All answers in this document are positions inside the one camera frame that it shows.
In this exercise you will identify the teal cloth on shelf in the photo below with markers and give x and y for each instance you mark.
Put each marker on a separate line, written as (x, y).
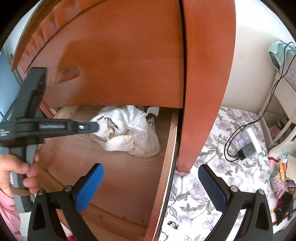
(277, 52)

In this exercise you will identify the black power adapter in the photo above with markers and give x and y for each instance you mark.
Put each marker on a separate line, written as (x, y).
(246, 151)

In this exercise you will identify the brown wooden nightstand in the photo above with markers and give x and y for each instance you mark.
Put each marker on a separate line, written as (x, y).
(208, 39)

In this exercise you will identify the white cloth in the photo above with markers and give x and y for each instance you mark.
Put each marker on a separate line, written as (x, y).
(126, 128)

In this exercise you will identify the pink sleeve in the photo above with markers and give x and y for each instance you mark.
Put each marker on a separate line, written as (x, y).
(10, 215)

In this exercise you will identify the person's left hand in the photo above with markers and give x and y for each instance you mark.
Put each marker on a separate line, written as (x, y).
(11, 163)

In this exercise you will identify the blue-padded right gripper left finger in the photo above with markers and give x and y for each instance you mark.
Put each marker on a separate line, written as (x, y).
(44, 221)

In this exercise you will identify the white power strip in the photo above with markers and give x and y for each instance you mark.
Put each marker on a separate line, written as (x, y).
(250, 137)

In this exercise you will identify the colourful toy clutter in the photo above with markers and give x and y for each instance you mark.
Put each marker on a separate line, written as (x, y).
(283, 189)

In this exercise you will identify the white plastic shelf rack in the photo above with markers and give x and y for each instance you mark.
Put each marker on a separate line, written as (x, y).
(277, 116)

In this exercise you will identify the grey floral quilt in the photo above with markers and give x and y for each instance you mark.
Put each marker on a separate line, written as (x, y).
(190, 214)

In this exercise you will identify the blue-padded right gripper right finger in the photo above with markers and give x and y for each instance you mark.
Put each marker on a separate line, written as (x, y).
(256, 223)

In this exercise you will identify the wooden drawer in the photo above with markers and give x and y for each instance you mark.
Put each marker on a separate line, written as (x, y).
(106, 52)
(130, 199)

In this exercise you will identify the dark blue cabinet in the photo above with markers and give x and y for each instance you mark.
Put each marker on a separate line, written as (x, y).
(9, 88)

